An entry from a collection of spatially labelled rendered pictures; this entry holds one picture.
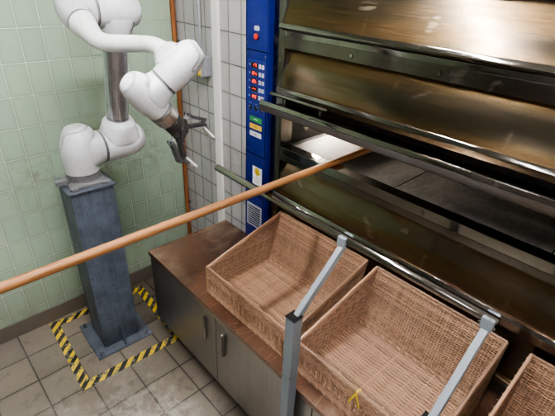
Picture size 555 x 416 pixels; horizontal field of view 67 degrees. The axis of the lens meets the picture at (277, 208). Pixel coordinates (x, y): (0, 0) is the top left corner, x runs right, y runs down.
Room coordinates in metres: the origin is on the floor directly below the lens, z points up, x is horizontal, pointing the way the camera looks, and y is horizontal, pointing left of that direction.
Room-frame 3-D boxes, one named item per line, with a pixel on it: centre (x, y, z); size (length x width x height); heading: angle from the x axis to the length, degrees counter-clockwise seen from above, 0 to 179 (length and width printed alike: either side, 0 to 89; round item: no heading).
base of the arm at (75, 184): (1.78, 0.95, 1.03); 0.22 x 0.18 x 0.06; 132
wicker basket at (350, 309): (1.06, -0.45, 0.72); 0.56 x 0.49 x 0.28; 44
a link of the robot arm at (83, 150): (1.80, 0.93, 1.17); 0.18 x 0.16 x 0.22; 135
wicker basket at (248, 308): (1.49, -0.04, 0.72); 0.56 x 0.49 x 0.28; 45
